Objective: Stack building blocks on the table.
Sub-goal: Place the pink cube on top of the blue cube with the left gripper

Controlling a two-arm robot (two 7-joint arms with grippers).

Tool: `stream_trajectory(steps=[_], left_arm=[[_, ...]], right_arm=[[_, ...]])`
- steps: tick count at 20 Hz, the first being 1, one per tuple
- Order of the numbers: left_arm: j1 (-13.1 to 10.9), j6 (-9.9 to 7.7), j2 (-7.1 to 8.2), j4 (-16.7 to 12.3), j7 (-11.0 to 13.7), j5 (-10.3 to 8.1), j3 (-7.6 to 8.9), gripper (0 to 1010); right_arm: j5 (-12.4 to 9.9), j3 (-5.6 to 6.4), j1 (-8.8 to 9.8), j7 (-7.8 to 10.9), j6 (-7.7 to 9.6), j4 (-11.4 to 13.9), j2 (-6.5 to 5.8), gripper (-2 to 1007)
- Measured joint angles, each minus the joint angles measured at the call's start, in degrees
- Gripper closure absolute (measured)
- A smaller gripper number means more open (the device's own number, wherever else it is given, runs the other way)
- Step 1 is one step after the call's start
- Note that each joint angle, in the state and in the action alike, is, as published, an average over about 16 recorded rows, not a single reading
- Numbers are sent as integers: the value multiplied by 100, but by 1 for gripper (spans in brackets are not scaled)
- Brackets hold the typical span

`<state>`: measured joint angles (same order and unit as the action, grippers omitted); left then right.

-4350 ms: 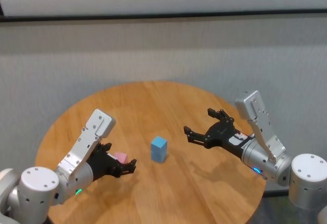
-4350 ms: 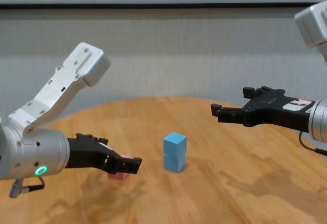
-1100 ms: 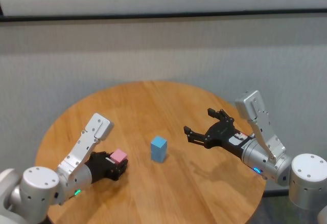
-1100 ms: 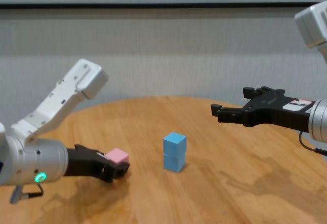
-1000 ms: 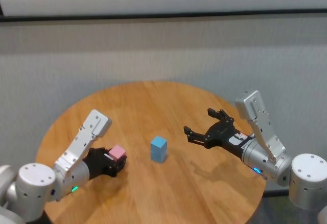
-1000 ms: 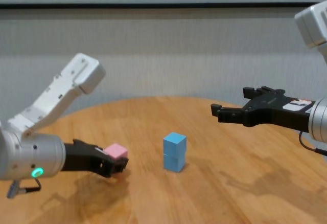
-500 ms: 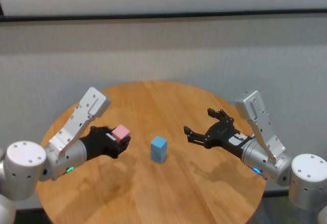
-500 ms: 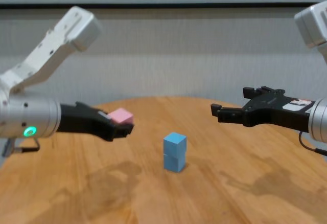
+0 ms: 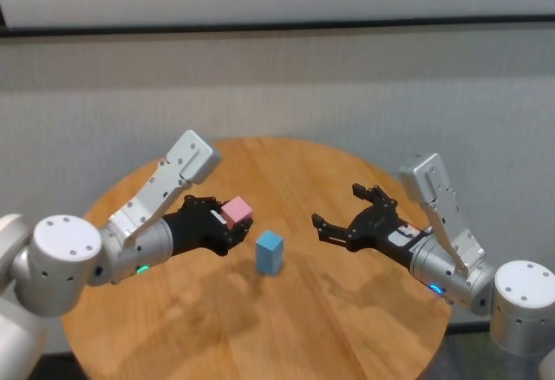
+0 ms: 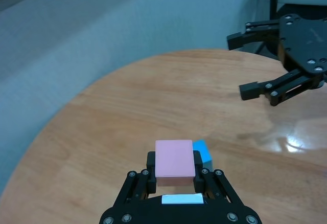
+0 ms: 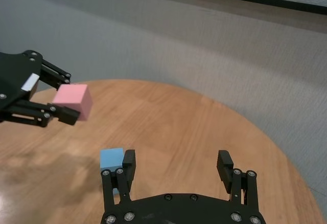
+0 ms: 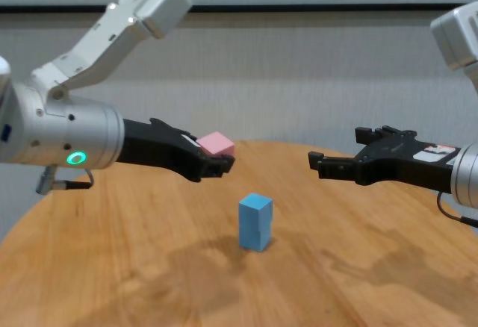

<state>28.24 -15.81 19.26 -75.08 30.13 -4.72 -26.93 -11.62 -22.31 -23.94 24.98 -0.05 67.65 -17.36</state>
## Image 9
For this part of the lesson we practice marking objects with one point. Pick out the black wall rail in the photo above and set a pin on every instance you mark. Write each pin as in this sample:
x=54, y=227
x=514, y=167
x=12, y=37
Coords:
x=277, y=25

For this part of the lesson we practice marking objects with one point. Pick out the blue cube block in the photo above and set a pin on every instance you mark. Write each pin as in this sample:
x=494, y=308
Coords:
x=269, y=243
x=266, y=265

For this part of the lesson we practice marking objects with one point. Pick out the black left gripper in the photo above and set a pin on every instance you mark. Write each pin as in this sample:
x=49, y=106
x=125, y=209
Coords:
x=195, y=232

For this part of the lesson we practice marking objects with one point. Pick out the black floor rail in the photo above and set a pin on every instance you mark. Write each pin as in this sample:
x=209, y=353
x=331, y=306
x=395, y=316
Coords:
x=470, y=327
x=58, y=356

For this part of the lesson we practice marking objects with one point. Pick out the pink cube block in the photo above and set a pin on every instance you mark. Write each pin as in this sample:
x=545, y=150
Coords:
x=237, y=211

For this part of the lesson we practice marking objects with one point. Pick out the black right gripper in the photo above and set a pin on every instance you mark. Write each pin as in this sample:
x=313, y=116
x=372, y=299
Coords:
x=381, y=232

